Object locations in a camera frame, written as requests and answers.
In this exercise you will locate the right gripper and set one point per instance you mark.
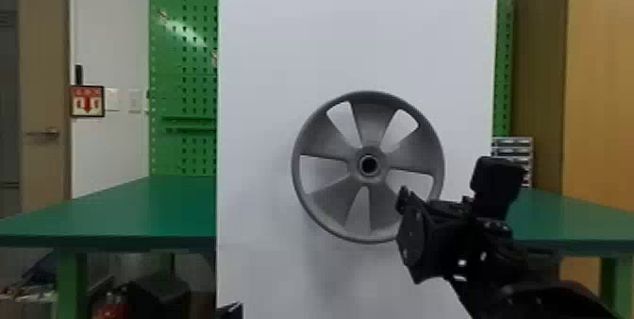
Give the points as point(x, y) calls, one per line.
point(460, 231)

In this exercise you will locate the grey wheel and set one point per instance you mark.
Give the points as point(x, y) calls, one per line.
point(322, 137)

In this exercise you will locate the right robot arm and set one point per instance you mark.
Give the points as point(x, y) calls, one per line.
point(525, 296)

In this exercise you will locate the white panel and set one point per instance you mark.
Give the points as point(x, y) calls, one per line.
point(297, 38)

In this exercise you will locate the white drawer cabinet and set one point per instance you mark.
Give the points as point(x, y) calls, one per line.
point(512, 155)

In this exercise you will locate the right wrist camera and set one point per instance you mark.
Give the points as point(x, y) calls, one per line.
point(496, 182)

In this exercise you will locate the white wall switch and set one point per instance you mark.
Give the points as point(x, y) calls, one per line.
point(112, 99)
point(135, 101)

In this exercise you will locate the red wall sign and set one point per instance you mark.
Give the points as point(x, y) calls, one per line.
point(87, 101)

